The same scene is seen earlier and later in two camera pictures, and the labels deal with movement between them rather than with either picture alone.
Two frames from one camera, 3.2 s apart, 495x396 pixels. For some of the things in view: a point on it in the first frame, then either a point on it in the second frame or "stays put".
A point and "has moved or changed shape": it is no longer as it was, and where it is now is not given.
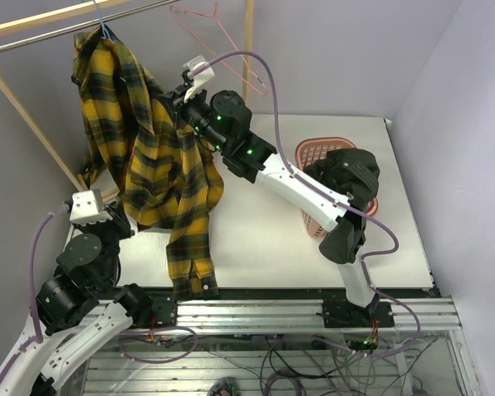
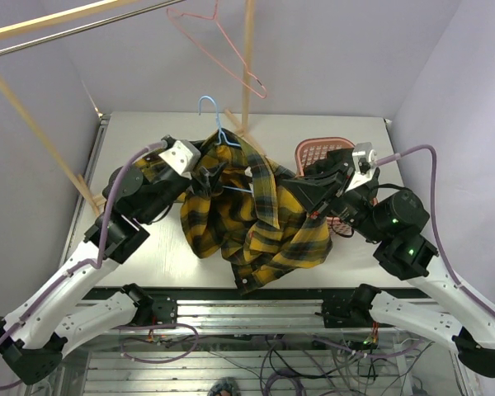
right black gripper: (175, 97) to (318, 194)
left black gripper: (116, 210) to (208, 180)
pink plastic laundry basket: (311, 150) stays put
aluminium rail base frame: (282, 348) stays put
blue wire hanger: (102, 25) has moved or changed shape
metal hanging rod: (69, 30) stays put
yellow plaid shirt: (138, 139) to (248, 214)
